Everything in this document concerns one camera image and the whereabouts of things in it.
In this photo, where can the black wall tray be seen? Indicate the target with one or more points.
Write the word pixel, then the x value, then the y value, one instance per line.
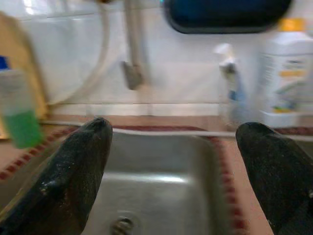
pixel 220 14

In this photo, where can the small white spray bottle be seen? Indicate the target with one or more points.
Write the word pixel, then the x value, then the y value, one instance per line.
pixel 232 80

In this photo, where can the stainless steel sink basin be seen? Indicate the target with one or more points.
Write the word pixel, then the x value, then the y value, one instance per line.
pixel 151 171

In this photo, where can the steel faucet with beige diverter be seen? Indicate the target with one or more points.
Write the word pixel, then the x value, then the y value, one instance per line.
pixel 133 36

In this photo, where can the beige water ionizer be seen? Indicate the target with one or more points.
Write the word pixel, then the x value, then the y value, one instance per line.
pixel 24 61

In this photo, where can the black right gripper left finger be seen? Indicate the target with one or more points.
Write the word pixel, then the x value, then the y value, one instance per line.
pixel 61 176

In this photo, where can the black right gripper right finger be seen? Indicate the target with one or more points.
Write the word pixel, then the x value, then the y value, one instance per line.
pixel 281 176

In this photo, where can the large white bottle yellow cap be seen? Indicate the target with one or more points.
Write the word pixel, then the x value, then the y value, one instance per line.
pixel 288 73

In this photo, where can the green dish soap bottle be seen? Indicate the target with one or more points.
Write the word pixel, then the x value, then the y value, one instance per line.
pixel 22 127

